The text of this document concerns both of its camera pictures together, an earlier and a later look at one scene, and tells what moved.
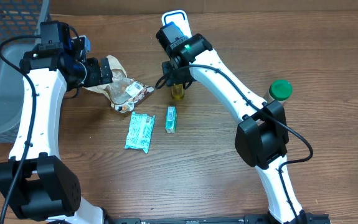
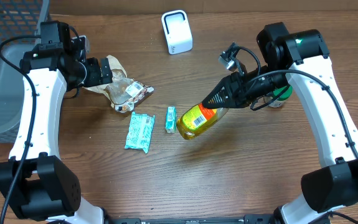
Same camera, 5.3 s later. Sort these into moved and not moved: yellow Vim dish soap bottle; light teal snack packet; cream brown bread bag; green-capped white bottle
Moved: yellow Vim dish soap bottle
Not moved: green-capped white bottle; light teal snack packet; cream brown bread bag
